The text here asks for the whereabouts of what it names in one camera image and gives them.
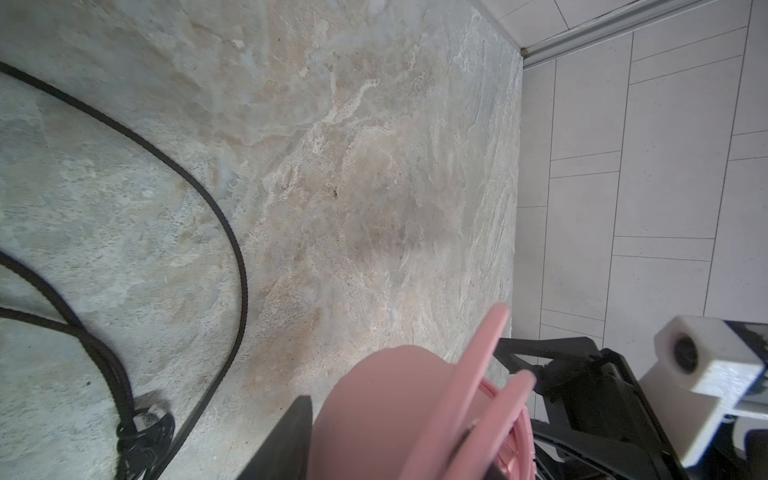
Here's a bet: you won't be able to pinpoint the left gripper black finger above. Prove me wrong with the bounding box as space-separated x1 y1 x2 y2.
237 396 313 480

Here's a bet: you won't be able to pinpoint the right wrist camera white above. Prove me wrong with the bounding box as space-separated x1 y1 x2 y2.
640 316 767 467

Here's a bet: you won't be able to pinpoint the white black headphones with cable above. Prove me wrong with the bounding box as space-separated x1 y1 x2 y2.
1 62 249 479

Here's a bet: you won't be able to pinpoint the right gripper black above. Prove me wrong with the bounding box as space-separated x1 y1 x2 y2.
494 337 688 479

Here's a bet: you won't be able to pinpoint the pink headphones with cable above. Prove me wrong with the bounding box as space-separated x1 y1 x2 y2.
308 303 536 479

